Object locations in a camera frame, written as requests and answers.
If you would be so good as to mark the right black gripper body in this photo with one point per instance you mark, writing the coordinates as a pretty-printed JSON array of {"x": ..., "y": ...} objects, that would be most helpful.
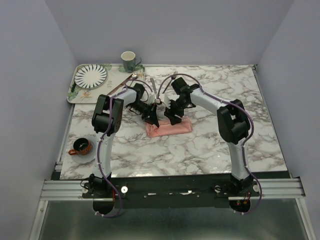
[{"x": 177, "y": 105}]

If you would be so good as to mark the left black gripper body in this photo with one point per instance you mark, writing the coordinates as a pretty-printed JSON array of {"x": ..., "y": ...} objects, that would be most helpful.
[{"x": 140, "y": 108}]

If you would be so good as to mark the pink cloth napkin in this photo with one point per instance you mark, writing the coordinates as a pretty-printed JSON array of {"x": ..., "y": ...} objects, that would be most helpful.
[{"x": 166, "y": 129}]

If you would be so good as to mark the silver table knife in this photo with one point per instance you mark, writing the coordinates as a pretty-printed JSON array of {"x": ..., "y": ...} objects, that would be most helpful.
[{"x": 154, "y": 86}]

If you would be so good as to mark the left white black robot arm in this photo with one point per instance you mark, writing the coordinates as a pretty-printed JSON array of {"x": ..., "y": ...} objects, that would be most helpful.
[{"x": 106, "y": 121}]

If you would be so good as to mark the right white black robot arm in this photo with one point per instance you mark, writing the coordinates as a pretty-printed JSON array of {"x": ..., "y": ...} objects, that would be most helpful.
[{"x": 234, "y": 125}]

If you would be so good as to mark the silver spoon on tray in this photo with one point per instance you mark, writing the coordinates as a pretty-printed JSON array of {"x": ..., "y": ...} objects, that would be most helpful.
[{"x": 134, "y": 76}]

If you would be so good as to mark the copper knife on tray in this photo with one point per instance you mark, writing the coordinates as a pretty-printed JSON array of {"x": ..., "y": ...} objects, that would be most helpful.
[{"x": 121, "y": 85}]

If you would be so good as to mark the leaf pattern serving tray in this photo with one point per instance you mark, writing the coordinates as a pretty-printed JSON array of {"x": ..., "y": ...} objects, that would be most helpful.
[{"x": 116, "y": 75}]

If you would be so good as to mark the green ceramic mug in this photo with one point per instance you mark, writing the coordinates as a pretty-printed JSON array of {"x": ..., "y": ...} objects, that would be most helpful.
[{"x": 130, "y": 61}]

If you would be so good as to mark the striped white plate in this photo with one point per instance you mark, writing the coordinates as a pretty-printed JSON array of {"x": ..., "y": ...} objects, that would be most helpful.
[{"x": 90, "y": 76}]

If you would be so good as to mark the orange patterned teacup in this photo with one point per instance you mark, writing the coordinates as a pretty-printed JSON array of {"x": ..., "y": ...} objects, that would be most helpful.
[{"x": 82, "y": 146}]

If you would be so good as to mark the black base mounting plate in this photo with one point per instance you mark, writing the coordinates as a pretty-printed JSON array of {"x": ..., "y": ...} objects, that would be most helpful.
[{"x": 177, "y": 191}]

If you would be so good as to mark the white saucer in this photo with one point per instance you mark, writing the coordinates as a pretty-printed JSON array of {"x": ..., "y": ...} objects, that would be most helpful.
[{"x": 84, "y": 159}]

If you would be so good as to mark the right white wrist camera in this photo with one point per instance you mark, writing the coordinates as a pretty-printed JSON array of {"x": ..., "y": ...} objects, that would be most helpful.
[{"x": 164, "y": 100}]

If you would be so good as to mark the aluminium rail frame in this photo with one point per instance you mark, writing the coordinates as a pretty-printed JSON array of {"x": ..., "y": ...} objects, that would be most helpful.
[{"x": 279, "y": 213}]

